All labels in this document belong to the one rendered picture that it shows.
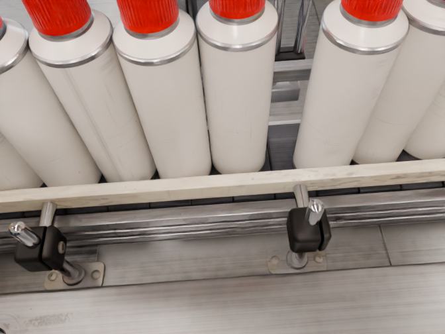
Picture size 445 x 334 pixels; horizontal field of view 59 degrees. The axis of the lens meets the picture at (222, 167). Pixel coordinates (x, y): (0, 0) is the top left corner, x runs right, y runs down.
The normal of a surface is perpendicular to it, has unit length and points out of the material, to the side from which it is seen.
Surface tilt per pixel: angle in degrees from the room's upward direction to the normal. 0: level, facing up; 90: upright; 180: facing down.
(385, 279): 0
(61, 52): 42
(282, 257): 0
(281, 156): 0
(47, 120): 90
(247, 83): 90
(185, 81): 90
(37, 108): 90
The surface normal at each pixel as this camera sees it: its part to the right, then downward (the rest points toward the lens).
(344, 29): -0.51, 0.00
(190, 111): 0.70, 0.59
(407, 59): -0.63, 0.67
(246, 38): 0.15, 0.21
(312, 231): -0.04, -0.53
